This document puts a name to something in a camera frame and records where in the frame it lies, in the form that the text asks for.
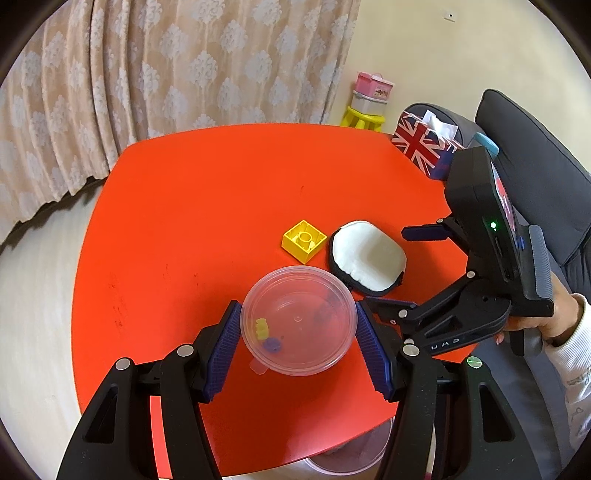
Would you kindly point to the flag print tissue box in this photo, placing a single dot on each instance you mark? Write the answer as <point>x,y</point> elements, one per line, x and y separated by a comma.
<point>420,143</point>

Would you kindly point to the yellow toy block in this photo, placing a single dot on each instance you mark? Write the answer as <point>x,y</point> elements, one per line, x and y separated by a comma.
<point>304,240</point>

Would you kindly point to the clear plastic waste bin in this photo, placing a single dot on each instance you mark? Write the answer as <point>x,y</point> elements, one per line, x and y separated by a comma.
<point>364,454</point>

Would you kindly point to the small purple toy piece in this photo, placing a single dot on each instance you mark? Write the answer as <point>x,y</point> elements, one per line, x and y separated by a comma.
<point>272,345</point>

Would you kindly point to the small yellow toy figure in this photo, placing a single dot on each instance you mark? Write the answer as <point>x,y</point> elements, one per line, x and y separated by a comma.
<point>262,328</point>

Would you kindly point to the silver thermos teal lid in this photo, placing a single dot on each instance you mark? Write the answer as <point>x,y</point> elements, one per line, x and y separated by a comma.
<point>487,143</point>

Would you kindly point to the clear round plastic container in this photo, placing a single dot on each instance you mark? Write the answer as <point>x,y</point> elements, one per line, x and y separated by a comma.
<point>300,318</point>

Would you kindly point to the grey storage box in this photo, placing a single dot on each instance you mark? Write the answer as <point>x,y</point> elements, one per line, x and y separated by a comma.
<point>367,105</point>

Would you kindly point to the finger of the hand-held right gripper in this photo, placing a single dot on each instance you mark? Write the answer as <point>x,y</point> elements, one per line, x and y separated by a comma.
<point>392,307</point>
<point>422,232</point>

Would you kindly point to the beige patterned curtain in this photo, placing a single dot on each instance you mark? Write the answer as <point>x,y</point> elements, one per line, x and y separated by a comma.
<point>161,69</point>

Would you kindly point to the white tissue sheet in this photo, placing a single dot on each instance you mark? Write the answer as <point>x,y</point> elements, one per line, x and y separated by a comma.
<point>438,124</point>

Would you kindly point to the white padded pouch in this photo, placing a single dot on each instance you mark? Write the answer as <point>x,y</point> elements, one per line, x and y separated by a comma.
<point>364,256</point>

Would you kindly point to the yellow plastic stool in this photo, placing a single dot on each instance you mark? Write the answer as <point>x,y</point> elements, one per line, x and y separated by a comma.
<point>362,121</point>

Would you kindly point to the person's right hand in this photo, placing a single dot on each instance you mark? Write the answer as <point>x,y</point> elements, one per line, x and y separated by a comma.
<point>565,314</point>

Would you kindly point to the dark grey sofa cushion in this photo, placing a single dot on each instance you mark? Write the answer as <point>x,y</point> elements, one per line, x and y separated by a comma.
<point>545,161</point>

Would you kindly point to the person's right forearm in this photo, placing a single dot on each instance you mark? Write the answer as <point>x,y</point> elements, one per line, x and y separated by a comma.
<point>575,369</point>

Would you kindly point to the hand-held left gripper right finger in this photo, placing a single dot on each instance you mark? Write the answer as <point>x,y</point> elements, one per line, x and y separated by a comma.
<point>374,355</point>

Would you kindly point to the pink storage box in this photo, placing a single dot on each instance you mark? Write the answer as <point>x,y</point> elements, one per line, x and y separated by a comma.
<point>374,87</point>

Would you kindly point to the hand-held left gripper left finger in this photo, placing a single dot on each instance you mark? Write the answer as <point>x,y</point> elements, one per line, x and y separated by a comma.
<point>226,350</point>

